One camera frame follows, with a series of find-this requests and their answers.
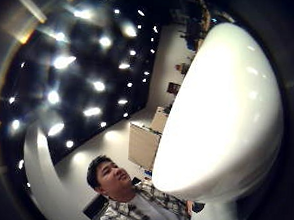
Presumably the group of ceiling lights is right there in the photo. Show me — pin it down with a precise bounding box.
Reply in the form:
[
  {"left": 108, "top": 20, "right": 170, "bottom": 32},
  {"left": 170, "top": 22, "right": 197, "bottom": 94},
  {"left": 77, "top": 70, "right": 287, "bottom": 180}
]
[{"left": 2, "top": 0, "right": 162, "bottom": 178}]

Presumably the white bowl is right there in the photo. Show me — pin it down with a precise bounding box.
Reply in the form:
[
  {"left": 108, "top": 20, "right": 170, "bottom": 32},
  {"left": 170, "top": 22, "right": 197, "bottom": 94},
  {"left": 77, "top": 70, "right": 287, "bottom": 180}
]
[{"left": 150, "top": 18, "right": 290, "bottom": 208}]

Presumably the black monitor screen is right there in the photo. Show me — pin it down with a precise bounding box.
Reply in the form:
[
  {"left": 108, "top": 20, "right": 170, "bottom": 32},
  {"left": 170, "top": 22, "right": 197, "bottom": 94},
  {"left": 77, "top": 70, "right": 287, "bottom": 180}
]
[{"left": 82, "top": 193, "right": 111, "bottom": 220}]

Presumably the small orange wall picture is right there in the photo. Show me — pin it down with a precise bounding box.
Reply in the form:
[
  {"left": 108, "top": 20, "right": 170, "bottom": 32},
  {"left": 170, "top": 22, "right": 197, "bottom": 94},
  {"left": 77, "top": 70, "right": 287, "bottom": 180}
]
[{"left": 175, "top": 62, "right": 191, "bottom": 76}]

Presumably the dark framed wall picture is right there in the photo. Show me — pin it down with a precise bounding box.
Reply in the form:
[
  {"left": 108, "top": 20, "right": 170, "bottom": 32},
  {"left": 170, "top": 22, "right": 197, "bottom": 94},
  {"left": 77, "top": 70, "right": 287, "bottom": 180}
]
[{"left": 166, "top": 81, "right": 182, "bottom": 96}]

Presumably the the person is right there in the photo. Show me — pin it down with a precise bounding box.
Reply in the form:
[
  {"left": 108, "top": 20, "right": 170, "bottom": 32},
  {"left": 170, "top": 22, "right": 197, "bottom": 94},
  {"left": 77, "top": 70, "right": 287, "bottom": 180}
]
[{"left": 83, "top": 153, "right": 198, "bottom": 220}]

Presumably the dark hanging plant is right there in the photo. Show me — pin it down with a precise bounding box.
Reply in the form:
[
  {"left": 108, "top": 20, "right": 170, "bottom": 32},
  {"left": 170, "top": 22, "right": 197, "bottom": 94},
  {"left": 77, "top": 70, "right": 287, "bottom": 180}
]
[{"left": 167, "top": 0, "right": 215, "bottom": 52}]

